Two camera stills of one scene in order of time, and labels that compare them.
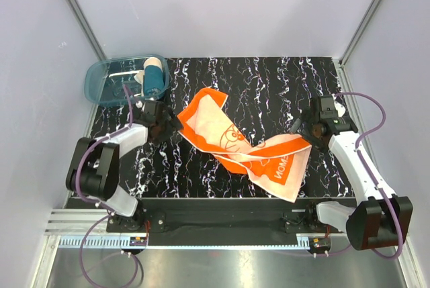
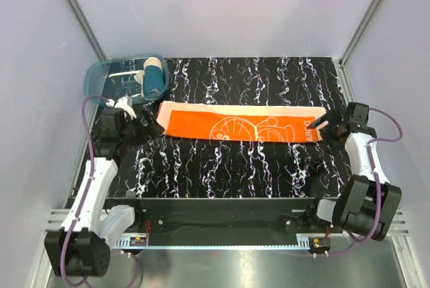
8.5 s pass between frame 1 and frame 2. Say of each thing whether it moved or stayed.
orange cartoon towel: moved
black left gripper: moved
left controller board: stayed
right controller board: stayed
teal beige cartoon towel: stayed
